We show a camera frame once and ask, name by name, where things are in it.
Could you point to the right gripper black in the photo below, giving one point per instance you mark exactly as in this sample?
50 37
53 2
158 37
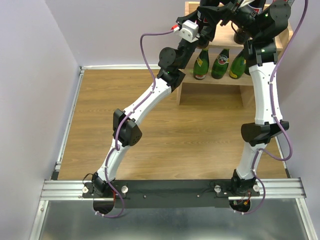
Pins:
227 11

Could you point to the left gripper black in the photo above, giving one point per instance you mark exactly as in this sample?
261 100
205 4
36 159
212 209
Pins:
208 32

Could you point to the cola bottle front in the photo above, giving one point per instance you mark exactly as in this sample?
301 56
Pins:
203 24

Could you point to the cola bottle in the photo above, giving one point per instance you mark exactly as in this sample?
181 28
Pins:
240 37
203 24

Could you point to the wooden two-tier shelf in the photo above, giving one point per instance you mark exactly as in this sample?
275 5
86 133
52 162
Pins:
224 39

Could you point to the green bottle red-white label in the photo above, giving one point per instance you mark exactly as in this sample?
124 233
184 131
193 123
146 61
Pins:
220 64

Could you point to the green bottle yellow label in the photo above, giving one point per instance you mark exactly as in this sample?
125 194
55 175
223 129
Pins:
238 66

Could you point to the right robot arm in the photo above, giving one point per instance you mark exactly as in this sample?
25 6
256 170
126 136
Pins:
261 55

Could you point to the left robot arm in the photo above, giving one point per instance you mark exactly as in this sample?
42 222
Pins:
126 131

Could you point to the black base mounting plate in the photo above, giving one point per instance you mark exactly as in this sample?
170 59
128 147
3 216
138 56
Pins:
143 194

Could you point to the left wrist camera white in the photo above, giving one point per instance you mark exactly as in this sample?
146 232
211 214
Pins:
188 31

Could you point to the aluminium frame rail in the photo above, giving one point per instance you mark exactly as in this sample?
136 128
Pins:
193 133

